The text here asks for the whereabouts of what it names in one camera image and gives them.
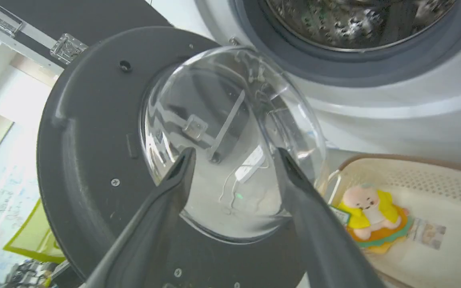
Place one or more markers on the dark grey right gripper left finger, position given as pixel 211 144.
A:
pixel 146 236

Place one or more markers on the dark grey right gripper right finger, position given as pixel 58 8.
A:
pixel 322 236

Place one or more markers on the white front-load washing machine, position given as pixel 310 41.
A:
pixel 374 80

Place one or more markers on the plush doll in yellow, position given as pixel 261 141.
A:
pixel 372 218

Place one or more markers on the cream plastic laundry basket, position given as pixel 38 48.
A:
pixel 426 224

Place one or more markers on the grey washing machine door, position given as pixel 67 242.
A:
pixel 94 160

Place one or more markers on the black flight case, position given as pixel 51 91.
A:
pixel 54 24

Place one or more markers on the yellow-green bag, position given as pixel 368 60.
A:
pixel 34 236

